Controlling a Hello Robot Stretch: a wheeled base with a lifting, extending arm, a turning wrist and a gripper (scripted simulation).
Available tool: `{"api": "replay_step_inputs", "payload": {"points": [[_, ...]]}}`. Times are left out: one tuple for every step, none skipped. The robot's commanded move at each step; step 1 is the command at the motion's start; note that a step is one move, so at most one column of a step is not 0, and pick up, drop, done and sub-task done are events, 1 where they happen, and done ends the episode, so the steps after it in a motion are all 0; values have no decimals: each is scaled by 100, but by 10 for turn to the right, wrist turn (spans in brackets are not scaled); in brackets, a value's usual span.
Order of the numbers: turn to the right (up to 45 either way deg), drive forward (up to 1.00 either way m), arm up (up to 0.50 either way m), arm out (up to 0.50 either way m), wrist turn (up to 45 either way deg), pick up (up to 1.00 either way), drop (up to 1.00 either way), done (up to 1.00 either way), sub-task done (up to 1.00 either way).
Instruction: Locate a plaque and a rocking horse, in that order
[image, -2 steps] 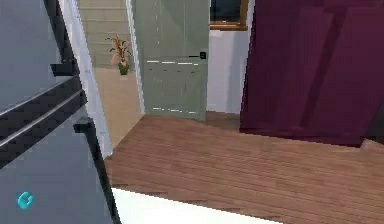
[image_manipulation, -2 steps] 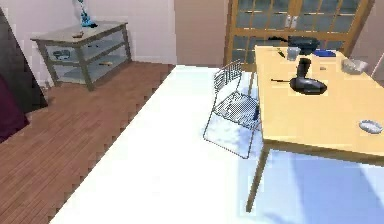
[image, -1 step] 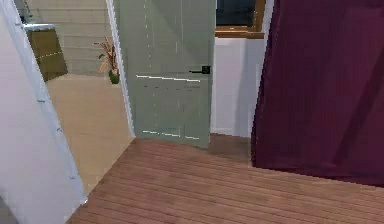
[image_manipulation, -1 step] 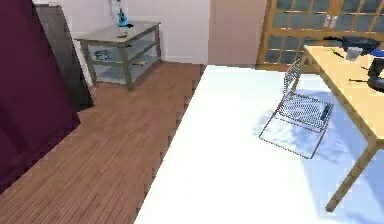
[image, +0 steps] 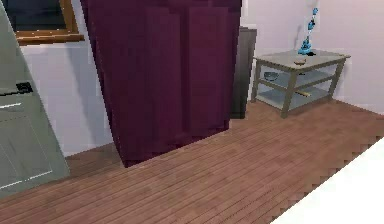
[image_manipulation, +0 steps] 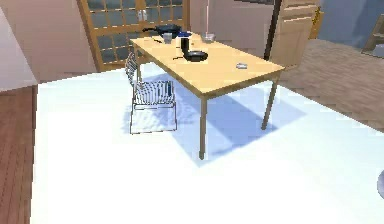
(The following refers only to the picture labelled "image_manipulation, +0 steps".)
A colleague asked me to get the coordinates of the grey wire chair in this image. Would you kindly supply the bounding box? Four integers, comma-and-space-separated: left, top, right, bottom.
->
124, 51, 178, 136

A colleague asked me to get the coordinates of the wooden glass-pane cabinet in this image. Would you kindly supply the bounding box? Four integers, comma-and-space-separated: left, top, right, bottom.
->
77, 0, 191, 72

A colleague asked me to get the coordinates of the grey round object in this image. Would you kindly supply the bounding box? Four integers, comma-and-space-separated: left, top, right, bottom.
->
376, 170, 384, 200

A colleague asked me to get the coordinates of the light wooden door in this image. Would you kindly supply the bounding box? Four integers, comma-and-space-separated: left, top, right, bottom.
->
269, 0, 324, 69

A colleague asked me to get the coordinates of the light wooden table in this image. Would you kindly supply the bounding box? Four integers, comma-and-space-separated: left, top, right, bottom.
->
129, 32, 286, 161

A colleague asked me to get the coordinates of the wooden shelf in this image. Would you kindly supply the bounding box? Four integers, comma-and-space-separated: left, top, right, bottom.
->
361, 13, 384, 59

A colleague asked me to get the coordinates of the grey bowl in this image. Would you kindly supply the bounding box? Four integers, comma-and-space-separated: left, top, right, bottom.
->
200, 32, 216, 44

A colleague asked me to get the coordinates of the black round pan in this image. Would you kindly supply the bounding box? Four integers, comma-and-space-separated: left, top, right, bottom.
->
172, 50, 209, 63

